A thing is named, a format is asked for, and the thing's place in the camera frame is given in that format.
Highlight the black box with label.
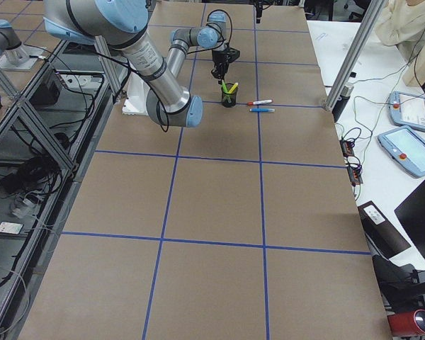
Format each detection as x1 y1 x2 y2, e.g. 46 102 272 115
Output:
358 201 411 258

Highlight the aluminium frame post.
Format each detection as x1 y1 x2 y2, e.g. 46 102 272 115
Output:
323 0 385 111

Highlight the smartphone on lower shelf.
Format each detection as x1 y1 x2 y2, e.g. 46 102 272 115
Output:
0 222 23 234

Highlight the upper teach pendant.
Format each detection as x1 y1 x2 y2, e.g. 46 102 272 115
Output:
387 91 425 132

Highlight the aluminium side frame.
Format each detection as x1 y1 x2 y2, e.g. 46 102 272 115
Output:
0 40 126 339

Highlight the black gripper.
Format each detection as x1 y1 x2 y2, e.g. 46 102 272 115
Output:
211 48 240 77

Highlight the yellow highlighter pen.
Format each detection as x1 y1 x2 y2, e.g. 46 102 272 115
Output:
229 82 239 94

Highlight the red marker pen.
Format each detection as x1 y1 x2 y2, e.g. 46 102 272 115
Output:
247 99 273 106

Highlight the red cylindrical bottle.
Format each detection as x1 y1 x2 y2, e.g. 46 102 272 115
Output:
387 310 425 337

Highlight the orange black connector block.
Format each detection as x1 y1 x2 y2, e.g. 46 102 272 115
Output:
340 139 355 157

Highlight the person in cream sweater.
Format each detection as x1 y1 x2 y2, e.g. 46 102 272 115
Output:
374 0 425 62

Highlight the black mesh pen cup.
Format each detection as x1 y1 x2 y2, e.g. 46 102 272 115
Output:
221 83 238 108

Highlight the blue highlighter pen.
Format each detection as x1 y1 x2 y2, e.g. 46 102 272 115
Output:
249 108 275 113

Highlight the lower teach pendant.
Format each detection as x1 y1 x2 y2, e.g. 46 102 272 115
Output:
378 125 425 178

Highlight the green highlighter pen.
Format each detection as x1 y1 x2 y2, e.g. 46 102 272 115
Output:
222 80 229 94

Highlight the teach pendant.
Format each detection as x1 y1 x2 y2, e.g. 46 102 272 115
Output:
378 125 425 178
387 91 425 132

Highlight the brown paper table cover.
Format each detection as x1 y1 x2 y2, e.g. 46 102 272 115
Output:
19 5 391 339

